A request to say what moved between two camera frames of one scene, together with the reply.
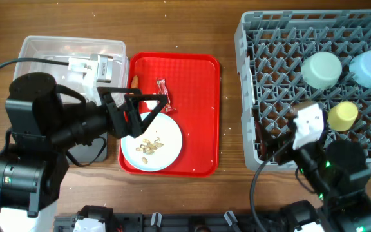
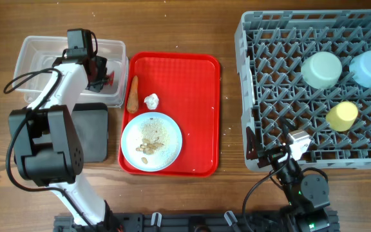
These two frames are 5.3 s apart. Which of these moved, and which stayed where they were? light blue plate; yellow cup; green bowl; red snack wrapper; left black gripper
Moved: left black gripper; red snack wrapper
Stayed: light blue plate; green bowl; yellow cup
